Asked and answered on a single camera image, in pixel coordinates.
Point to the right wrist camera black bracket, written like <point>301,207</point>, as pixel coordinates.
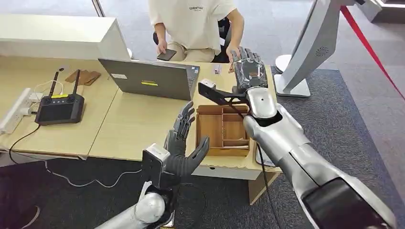
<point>218,94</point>

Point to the white platform base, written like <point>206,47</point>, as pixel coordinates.
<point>381,9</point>

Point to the metal pole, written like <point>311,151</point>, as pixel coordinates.
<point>99,8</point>

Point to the white cabinet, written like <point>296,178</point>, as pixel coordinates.
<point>57,36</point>

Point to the red barrier ribbon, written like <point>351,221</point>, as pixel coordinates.
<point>367,44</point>

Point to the brown wooden coasters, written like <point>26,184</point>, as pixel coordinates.
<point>84,77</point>

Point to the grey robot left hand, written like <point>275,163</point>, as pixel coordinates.
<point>177,158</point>

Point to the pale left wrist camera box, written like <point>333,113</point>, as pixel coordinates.
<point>153,161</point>

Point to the person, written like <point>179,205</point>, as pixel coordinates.
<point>193,25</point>

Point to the black remote controller with antennas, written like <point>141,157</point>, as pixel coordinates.
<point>60,109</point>

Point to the small card with print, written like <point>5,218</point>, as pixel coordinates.
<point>217,69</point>

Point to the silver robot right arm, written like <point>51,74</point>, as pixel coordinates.
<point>291,145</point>

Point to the dark smartphone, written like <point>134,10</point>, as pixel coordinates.
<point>166,54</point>

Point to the wooden compartment box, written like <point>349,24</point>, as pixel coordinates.
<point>210,128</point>

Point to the white card with red print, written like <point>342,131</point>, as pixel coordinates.
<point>262,159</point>

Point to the grey laptop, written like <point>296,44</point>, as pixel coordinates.
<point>152,80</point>

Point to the white kiosk stand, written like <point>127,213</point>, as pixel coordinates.
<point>316,41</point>

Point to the white power adapter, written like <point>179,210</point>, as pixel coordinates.
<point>35,98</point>

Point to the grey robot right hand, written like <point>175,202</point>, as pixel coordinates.
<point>250,74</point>

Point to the white power strip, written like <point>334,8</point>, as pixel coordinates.
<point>14,113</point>

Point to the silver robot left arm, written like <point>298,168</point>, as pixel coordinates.
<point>148,208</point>

